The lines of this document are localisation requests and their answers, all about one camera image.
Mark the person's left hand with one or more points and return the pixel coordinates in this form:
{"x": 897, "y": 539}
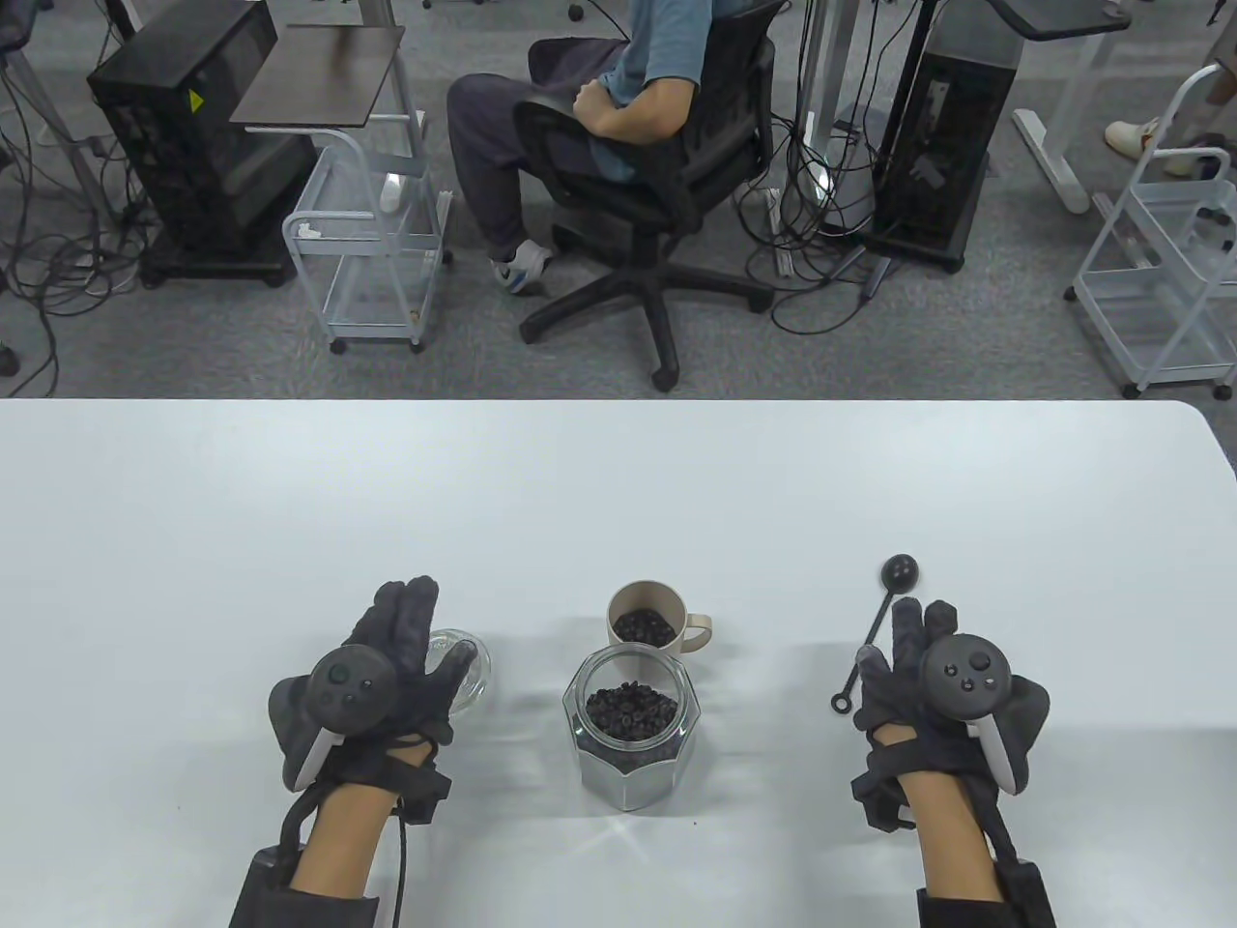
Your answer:
{"x": 416, "y": 628}

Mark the person's right hand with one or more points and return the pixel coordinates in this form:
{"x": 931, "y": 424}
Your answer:
{"x": 899, "y": 696}

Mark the clear glass jar lid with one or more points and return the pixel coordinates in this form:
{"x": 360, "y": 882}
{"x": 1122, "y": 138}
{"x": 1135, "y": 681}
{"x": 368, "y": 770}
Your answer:
{"x": 478, "y": 681}

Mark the black measuring scoop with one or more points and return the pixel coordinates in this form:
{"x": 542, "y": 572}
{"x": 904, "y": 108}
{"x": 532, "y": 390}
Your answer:
{"x": 901, "y": 572}

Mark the small coffee bean portion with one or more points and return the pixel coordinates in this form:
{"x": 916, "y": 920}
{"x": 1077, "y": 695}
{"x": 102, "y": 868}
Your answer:
{"x": 646, "y": 626}

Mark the clear glass jar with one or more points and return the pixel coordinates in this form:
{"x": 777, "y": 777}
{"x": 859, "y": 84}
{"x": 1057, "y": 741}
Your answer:
{"x": 633, "y": 788}

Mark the person's right forearm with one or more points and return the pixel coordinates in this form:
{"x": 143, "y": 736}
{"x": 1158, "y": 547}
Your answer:
{"x": 952, "y": 841}

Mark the person's left forearm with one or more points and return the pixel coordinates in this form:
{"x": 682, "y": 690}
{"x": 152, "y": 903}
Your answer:
{"x": 348, "y": 831}

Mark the black round tracking controller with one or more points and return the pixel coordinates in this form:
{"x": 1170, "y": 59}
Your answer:
{"x": 348, "y": 691}
{"x": 966, "y": 677}

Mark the black armband sensor unit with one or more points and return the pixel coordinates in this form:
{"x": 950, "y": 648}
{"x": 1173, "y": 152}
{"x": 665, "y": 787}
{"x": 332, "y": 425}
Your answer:
{"x": 1024, "y": 894}
{"x": 290, "y": 899}

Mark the white power strip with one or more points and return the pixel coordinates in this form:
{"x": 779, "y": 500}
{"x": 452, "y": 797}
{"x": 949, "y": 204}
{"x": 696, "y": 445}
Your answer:
{"x": 776, "y": 217}

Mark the black office chair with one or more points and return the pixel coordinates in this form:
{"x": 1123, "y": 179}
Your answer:
{"x": 657, "y": 193}

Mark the grey round stand base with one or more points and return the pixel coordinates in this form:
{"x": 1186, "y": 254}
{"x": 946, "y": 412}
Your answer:
{"x": 850, "y": 184}

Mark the black computer tower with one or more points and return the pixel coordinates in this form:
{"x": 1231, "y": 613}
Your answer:
{"x": 193, "y": 145}
{"x": 952, "y": 145}

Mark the white cart with brown top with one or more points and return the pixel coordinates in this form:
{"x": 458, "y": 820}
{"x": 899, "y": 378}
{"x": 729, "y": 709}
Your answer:
{"x": 319, "y": 77}

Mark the white desk foot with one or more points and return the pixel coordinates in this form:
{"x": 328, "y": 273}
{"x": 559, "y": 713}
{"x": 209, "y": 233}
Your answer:
{"x": 1049, "y": 150}

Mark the grey desk leg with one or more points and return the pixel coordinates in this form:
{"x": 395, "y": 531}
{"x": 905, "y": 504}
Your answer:
{"x": 58, "y": 126}

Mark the white desk column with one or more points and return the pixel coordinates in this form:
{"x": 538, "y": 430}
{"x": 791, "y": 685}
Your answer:
{"x": 821, "y": 58}

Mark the black stand tray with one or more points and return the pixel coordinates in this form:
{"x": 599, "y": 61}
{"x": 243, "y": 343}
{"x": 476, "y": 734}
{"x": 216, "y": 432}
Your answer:
{"x": 1063, "y": 17}

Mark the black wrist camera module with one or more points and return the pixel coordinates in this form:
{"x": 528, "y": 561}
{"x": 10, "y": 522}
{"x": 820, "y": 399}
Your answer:
{"x": 425, "y": 793}
{"x": 875, "y": 797}

